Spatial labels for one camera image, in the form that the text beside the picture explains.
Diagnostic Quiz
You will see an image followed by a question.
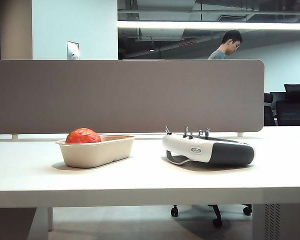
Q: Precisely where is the perforated white table leg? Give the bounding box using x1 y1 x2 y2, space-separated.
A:
252 202 300 240

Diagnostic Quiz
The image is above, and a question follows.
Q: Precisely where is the man in grey shirt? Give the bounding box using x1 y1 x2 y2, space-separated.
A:
206 29 243 60

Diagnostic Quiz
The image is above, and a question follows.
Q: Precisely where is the metal wall switch plate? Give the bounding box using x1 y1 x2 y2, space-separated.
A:
66 40 80 61

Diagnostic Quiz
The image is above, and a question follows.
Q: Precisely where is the black office chair caster base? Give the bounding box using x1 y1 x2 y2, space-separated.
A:
170 203 253 229

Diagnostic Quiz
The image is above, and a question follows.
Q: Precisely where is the beige paper lunchbox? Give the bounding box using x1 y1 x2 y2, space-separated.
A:
55 134 136 168

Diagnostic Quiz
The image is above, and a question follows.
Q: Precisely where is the orange fruit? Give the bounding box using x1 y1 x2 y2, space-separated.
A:
65 127 103 144

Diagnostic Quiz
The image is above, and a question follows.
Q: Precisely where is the grey-brown desk divider panel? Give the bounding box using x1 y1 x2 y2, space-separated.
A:
0 58 266 134

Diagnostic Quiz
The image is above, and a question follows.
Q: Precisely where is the white and grey remote controller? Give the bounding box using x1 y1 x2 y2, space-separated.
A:
161 125 255 167

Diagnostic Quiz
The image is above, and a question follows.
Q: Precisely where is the plain white table leg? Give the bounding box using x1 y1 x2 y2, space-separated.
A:
27 206 54 240

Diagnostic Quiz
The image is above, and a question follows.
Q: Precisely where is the black office chair with headrest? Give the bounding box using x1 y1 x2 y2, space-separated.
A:
263 92 278 127

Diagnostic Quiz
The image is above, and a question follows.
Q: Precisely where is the brown side panel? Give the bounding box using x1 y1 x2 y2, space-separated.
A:
0 207 38 240

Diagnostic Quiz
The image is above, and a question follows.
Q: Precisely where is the black mesh office chair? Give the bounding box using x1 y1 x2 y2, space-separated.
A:
269 83 300 127

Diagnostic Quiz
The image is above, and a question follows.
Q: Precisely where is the white ceiling light strip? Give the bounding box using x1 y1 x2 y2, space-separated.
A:
117 20 300 31

